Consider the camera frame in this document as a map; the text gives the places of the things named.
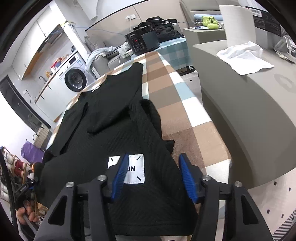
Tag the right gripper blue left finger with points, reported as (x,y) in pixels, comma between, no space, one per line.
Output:
(119,177)

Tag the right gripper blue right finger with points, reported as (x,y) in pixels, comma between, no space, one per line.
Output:
(190,177)

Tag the black knit sweater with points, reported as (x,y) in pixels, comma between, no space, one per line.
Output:
(111,121)

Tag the pile of black clothes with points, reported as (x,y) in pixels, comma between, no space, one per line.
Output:
(163,28)

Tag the neon green clothing item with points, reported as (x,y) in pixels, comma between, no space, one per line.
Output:
(210,22)

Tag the person's left hand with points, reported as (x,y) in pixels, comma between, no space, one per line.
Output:
(29,210)

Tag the purple plastic bag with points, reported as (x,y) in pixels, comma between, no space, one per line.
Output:
(31,153)

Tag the plaid checkered table cloth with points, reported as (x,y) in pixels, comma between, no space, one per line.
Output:
(183,117)

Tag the white front-load washing machine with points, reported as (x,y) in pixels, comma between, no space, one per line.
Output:
(71,78)

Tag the grey sofa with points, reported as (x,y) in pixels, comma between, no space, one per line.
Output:
(101,65)

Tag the white grey cloth on sofa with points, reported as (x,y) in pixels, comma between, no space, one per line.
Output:
(121,53)

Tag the white cloth on cabinet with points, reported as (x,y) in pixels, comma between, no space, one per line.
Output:
(245,58)

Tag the black electric pressure cooker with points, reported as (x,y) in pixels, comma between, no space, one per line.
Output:
(142,40)

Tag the white paper roll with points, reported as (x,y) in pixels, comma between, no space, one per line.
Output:
(238,25)

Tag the black printed cardboard box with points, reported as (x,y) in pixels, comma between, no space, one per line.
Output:
(265,21)

